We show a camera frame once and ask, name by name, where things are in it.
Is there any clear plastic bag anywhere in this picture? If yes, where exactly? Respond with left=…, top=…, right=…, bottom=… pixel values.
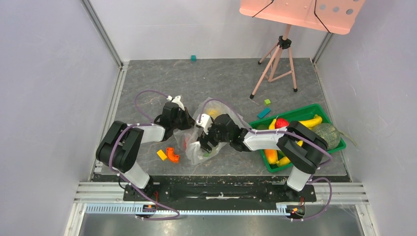
left=174, top=97, right=249, bottom=165

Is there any orange yellow mango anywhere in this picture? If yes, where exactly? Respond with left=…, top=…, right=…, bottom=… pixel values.
left=264, top=149, right=278, bottom=165

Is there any single yellow banana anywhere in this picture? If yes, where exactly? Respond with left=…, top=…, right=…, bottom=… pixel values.
left=268, top=118, right=277, bottom=130

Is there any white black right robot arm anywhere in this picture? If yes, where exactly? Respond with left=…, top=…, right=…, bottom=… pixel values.
left=196, top=114, right=328, bottom=201

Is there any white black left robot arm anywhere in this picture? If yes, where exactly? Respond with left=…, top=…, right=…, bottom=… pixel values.
left=95, top=102, right=195, bottom=201

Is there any orange fruit in bag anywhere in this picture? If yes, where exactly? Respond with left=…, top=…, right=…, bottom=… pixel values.
left=207, top=109, right=221, bottom=119

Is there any yellow flat toy block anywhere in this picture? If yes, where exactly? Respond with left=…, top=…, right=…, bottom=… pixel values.
left=157, top=149, right=168, bottom=161

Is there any orange curved toy piece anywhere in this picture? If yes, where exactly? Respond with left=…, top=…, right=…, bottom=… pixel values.
left=166, top=147, right=179, bottom=163

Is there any teal long toy block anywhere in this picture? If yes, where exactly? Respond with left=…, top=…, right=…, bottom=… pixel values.
left=257, top=107, right=271, bottom=119

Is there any red strawberry fruit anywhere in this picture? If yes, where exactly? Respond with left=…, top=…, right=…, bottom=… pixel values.
left=274, top=118, right=289, bottom=129

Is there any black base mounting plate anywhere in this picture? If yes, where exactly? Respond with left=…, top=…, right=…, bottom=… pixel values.
left=123, top=174, right=317, bottom=204

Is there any green plastic tray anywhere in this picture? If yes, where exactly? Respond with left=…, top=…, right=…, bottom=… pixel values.
left=249, top=103, right=347, bottom=173

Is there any yellow banana bunch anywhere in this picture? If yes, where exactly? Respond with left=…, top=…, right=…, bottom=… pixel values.
left=299, top=114, right=323, bottom=129

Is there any netted green melon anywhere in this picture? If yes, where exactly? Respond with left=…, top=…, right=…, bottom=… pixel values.
left=312, top=123, right=341, bottom=150

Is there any pink music stand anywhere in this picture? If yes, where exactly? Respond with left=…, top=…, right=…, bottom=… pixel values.
left=239, top=0, right=364, bottom=98

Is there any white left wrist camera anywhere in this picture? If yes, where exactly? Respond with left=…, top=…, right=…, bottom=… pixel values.
left=167, top=95, right=185, bottom=111

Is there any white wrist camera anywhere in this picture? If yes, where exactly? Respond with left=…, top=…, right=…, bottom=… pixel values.
left=196, top=114, right=213, bottom=134
left=167, top=95, right=185, bottom=111

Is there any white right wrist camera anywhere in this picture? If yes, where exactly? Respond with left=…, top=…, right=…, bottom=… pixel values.
left=196, top=114, right=213, bottom=134

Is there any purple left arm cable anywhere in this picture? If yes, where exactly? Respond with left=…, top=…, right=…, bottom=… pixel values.
left=108, top=89, right=180, bottom=221

